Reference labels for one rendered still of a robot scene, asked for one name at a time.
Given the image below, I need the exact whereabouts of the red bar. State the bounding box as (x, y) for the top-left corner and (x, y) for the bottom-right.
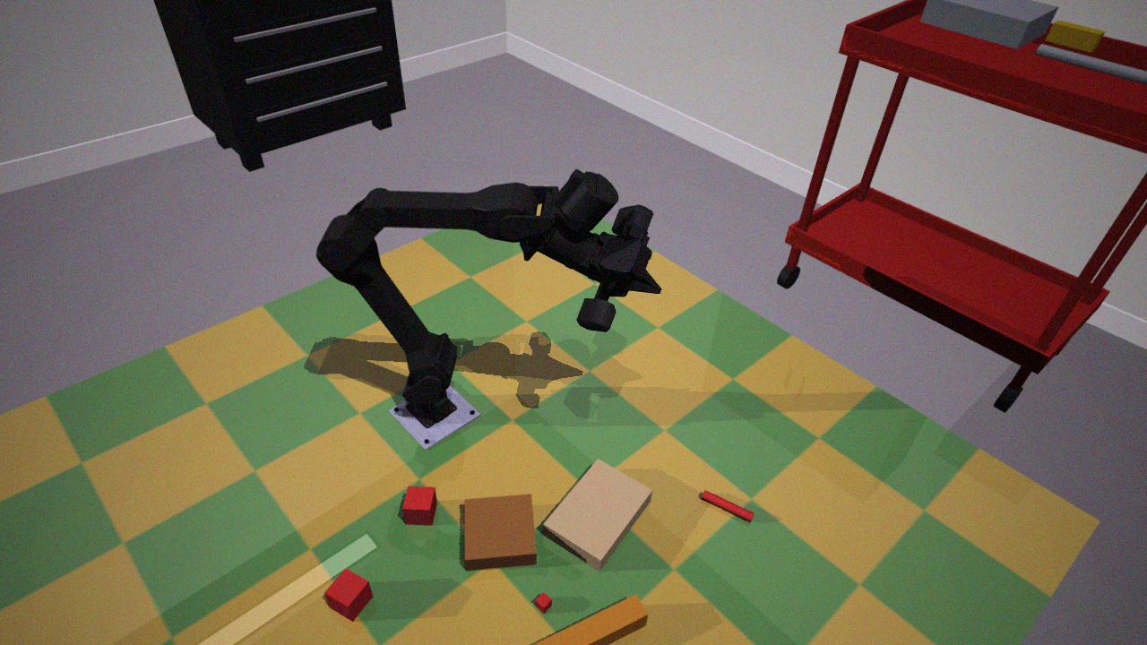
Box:
(703, 490), (754, 521)

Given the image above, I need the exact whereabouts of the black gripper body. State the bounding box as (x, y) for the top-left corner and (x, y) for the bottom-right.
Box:
(565, 205), (653, 332)

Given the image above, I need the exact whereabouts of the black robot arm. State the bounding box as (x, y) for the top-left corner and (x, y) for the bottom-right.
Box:
(317, 169), (651, 428)

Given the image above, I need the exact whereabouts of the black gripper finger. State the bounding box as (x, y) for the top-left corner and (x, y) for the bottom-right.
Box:
(610, 279), (660, 297)
(638, 269), (661, 292)

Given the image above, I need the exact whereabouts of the brown square block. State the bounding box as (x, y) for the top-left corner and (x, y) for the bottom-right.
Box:
(465, 494), (537, 572)

